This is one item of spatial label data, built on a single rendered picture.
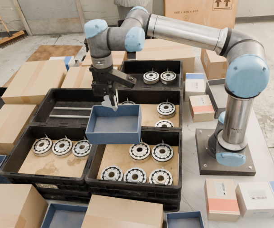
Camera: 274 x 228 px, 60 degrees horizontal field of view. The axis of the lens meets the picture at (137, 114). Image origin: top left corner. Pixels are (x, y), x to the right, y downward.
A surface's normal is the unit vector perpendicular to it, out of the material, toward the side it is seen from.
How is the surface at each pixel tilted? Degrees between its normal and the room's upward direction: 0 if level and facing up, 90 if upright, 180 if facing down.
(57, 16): 90
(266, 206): 0
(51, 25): 90
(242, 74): 83
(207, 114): 90
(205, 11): 76
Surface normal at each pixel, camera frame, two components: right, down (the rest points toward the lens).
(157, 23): -0.11, 0.05
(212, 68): 0.00, 0.71
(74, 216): -0.10, -0.70
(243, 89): -0.26, 0.62
